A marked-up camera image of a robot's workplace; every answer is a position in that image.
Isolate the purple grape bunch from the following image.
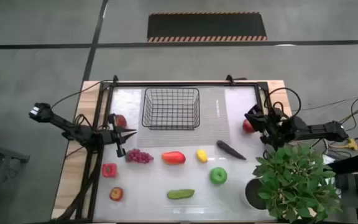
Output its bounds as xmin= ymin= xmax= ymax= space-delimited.
xmin=124 ymin=148 xmax=155 ymax=164

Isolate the black looped cable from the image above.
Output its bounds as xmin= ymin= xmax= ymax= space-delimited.
xmin=264 ymin=86 xmax=303 ymax=121

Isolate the dark purple eggplant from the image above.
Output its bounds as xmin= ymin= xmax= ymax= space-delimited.
xmin=216 ymin=139 xmax=247 ymax=161

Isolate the black striped-edge floor mat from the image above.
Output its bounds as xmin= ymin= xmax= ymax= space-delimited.
xmin=147 ymin=11 xmax=268 ymax=43

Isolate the black table frame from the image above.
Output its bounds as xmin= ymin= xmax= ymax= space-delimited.
xmin=53 ymin=80 xmax=275 ymax=222

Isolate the thin black cable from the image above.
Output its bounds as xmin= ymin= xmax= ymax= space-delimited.
xmin=50 ymin=79 xmax=114 ymax=110

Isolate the green apple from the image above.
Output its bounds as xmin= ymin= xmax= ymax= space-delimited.
xmin=209 ymin=167 xmax=229 ymax=185

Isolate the green cucumber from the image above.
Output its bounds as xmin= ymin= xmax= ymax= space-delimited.
xmin=167 ymin=189 xmax=196 ymax=200

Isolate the red pomegranate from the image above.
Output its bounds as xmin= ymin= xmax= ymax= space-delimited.
xmin=242 ymin=119 xmax=256 ymax=134
xmin=116 ymin=114 xmax=128 ymax=129

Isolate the red yellow apple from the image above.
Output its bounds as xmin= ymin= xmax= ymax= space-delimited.
xmin=109 ymin=187 xmax=124 ymax=202

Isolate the black wire basket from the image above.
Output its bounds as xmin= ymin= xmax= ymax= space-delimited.
xmin=140 ymin=87 xmax=201 ymax=131

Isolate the green leafy plant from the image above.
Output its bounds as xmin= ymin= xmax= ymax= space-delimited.
xmin=252 ymin=143 xmax=343 ymax=224

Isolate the red bell pepper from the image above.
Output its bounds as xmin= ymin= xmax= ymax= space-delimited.
xmin=101 ymin=162 xmax=118 ymax=179

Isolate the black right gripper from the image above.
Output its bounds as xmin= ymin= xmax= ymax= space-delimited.
xmin=244 ymin=113 xmax=270 ymax=136

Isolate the red orange mango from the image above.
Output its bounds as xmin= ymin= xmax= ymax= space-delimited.
xmin=161 ymin=151 xmax=186 ymax=166

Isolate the white plant pot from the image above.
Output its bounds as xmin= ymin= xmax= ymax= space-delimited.
xmin=244 ymin=177 xmax=269 ymax=211

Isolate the yellow lemon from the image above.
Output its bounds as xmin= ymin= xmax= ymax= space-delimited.
xmin=196 ymin=149 xmax=209 ymax=164

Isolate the yellow cable connector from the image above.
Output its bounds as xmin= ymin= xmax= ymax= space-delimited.
xmin=337 ymin=138 xmax=358 ymax=152

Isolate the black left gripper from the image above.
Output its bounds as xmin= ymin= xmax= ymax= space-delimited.
xmin=99 ymin=113 xmax=137 ymax=158

